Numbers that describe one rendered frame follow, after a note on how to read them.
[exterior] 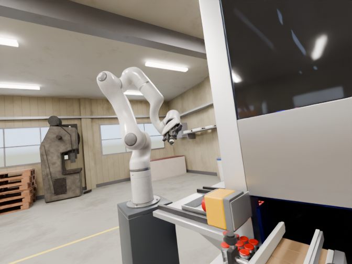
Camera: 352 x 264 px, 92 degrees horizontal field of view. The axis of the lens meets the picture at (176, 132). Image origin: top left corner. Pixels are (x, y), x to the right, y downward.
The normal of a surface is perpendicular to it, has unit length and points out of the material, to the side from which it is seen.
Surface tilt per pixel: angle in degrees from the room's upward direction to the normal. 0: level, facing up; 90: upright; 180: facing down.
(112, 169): 90
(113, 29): 90
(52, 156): 90
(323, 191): 90
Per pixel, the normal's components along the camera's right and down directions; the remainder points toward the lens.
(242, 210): 0.68, -0.14
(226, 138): -0.72, 0.03
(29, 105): 0.51, -0.13
